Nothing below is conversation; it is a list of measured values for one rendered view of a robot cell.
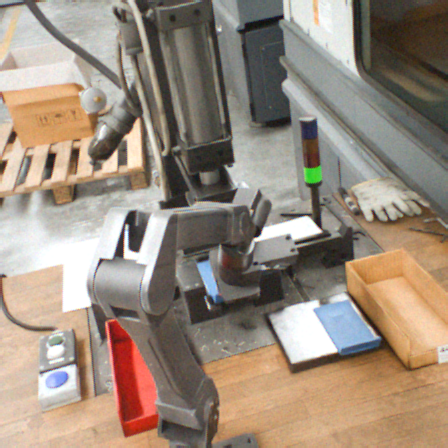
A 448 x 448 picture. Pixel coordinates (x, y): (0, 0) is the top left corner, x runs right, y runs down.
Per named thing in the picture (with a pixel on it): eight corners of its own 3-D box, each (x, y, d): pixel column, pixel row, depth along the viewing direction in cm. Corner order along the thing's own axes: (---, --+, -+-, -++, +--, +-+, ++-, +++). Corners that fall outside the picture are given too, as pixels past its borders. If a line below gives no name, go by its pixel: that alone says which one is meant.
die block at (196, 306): (191, 325, 137) (184, 295, 133) (182, 298, 145) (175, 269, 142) (285, 299, 139) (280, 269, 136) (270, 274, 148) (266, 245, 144)
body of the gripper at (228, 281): (242, 247, 123) (245, 226, 116) (259, 296, 118) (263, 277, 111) (208, 255, 122) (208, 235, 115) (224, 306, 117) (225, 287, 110)
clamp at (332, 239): (278, 282, 145) (272, 243, 140) (273, 274, 148) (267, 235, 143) (344, 265, 147) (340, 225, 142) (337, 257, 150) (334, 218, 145)
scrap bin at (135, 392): (124, 438, 114) (117, 411, 111) (112, 345, 136) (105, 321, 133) (195, 416, 116) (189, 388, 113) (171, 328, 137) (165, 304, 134)
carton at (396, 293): (408, 375, 118) (406, 338, 114) (347, 294, 139) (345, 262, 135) (481, 356, 119) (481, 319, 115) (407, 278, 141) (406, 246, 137)
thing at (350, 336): (344, 361, 119) (342, 347, 117) (313, 310, 132) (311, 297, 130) (383, 351, 119) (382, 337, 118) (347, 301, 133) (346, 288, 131)
